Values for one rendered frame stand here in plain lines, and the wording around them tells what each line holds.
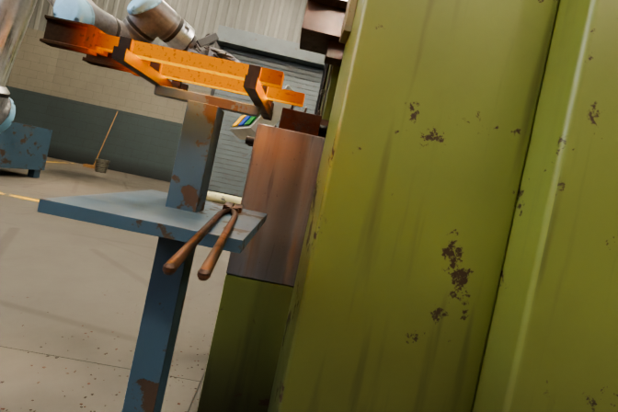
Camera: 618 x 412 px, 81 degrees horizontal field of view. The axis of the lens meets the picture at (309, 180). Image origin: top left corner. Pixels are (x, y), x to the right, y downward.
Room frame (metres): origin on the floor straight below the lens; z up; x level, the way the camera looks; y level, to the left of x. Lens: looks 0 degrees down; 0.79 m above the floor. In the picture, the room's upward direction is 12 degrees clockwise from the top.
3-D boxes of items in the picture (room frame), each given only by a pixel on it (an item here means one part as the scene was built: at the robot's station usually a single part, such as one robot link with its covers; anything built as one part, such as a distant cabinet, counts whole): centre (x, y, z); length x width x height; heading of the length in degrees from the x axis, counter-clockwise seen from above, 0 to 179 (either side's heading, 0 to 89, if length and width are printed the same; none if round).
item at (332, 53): (1.29, -0.12, 1.24); 0.30 x 0.07 x 0.06; 94
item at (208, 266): (0.61, 0.13, 0.68); 0.60 x 0.04 x 0.01; 8
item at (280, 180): (1.26, -0.09, 0.69); 0.56 x 0.38 x 0.45; 94
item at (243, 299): (1.26, -0.09, 0.23); 0.56 x 0.38 x 0.47; 94
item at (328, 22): (1.31, -0.07, 1.32); 0.42 x 0.20 x 0.10; 94
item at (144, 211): (0.73, 0.23, 0.67); 0.40 x 0.30 x 0.02; 1
